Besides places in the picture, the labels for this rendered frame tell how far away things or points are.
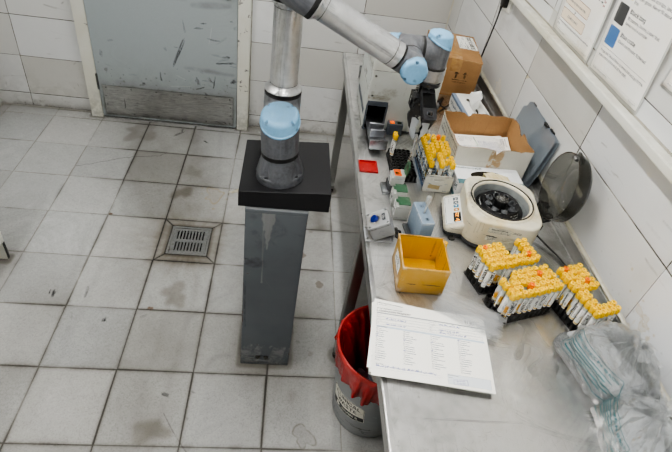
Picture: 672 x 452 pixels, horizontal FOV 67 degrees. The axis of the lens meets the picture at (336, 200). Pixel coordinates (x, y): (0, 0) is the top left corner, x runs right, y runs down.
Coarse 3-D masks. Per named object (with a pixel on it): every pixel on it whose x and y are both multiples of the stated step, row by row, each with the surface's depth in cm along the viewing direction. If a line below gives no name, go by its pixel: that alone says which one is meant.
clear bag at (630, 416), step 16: (608, 400) 117; (624, 400) 113; (640, 400) 111; (656, 400) 110; (608, 416) 114; (624, 416) 110; (640, 416) 109; (656, 416) 107; (608, 432) 111; (624, 432) 109; (640, 432) 106; (656, 432) 105; (608, 448) 111; (624, 448) 107; (640, 448) 106; (656, 448) 105
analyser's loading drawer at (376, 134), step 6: (366, 120) 201; (372, 120) 202; (378, 120) 202; (366, 126) 198; (372, 126) 195; (378, 126) 195; (372, 132) 191; (378, 132) 191; (384, 132) 191; (372, 138) 191; (378, 138) 192; (384, 138) 192; (372, 144) 188; (378, 144) 188; (384, 144) 188
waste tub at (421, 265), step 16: (400, 240) 142; (416, 240) 145; (432, 240) 145; (400, 256) 139; (416, 256) 149; (432, 256) 149; (400, 272) 137; (416, 272) 135; (432, 272) 135; (448, 272) 135; (400, 288) 139; (416, 288) 139; (432, 288) 139
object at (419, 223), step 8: (416, 208) 153; (424, 208) 154; (416, 216) 153; (424, 216) 151; (408, 224) 160; (416, 224) 153; (424, 224) 149; (432, 224) 149; (408, 232) 158; (416, 232) 153; (424, 232) 151
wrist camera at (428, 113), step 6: (420, 90) 159; (426, 90) 158; (432, 90) 158; (420, 96) 158; (426, 96) 157; (432, 96) 157; (420, 102) 158; (426, 102) 156; (432, 102) 157; (420, 108) 157; (426, 108) 155; (432, 108) 156; (420, 114) 157; (426, 114) 154; (432, 114) 155; (426, 120) 154; (432, 120) 154
